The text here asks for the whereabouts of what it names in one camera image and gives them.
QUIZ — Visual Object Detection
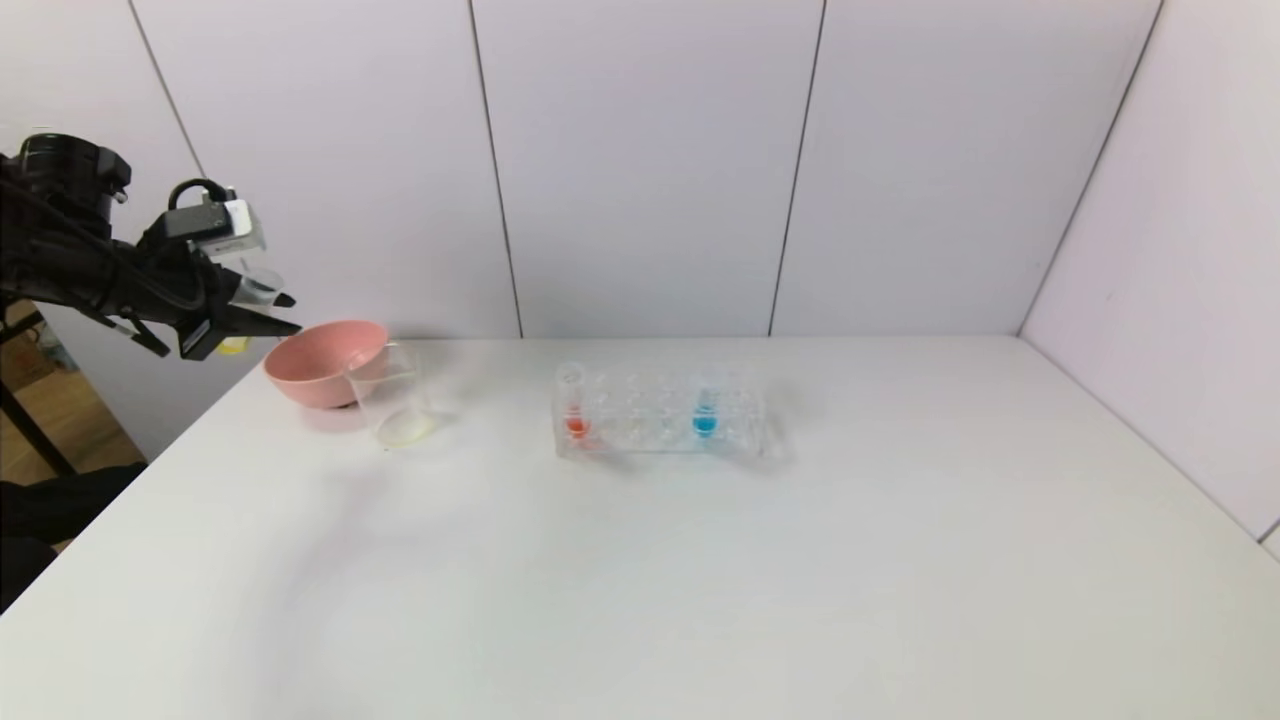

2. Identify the black tripod stand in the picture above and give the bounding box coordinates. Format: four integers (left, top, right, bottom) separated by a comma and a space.
0, 300, 76, 476

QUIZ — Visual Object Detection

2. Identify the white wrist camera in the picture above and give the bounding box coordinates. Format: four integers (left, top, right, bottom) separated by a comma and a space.
165, 195, 269, 256

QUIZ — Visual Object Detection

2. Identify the thin black camera cable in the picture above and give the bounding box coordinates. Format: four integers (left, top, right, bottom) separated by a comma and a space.
168, 178, 233, 213

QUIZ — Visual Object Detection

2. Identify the clear glass beaker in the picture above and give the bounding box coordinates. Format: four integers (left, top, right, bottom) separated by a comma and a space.
343, 342, 438, 449

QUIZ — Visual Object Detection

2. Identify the red pigment test tube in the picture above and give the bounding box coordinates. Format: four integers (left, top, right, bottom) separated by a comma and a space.
557, 362, 593, 441

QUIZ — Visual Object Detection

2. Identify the pink bowl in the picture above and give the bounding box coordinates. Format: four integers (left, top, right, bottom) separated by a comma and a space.
263, 320, 391, 411

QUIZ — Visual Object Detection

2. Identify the clear plastic test tube rack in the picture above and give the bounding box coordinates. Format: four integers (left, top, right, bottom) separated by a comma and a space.
550, 362, 791, 466

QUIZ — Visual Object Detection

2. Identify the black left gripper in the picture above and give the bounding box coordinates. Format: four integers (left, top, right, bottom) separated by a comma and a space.
118, 246, 304, 361

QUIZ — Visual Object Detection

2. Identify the blue pigment test tube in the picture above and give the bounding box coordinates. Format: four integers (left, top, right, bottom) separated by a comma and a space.
692, 365, 726, 439

